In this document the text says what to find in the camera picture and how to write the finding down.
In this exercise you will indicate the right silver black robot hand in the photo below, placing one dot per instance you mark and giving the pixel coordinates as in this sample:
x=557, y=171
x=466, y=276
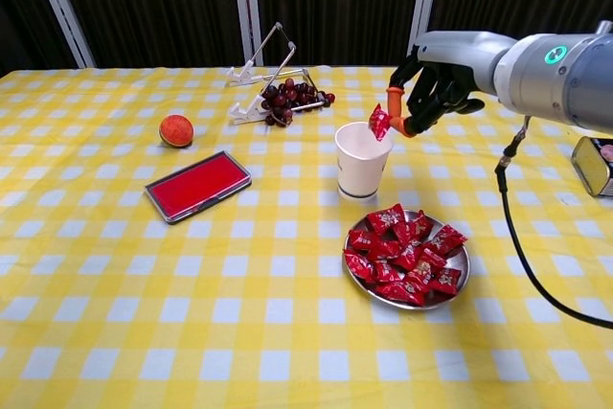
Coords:
x=450, y=59

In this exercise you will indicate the round stainless steel plate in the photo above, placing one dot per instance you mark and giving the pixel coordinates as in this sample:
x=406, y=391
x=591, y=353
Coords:
x=457, y=294

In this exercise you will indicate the white paper cup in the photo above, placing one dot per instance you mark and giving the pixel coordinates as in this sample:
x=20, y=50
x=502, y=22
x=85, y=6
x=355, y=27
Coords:
x=361, y=169

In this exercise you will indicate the dark red grape bunch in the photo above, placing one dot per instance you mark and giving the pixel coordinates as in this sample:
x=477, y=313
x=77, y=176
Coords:
x=287, y=95

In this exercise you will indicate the black gold tin can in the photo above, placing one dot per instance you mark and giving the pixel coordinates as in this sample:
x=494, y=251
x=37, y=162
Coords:
x=591, y=169

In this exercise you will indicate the red stamp pad case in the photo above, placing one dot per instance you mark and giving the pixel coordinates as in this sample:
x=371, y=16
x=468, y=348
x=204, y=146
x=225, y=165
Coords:
x=198, y=186

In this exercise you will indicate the orange red ball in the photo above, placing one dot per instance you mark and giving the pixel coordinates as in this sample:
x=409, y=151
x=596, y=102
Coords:
x=176, y=131

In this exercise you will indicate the dark pleated curtain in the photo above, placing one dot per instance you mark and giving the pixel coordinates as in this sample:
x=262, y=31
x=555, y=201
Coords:
x=153, y=2

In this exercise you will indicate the yellow white checkered tablecloth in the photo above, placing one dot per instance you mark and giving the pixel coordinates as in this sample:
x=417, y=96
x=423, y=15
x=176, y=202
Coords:
x=191, y=308

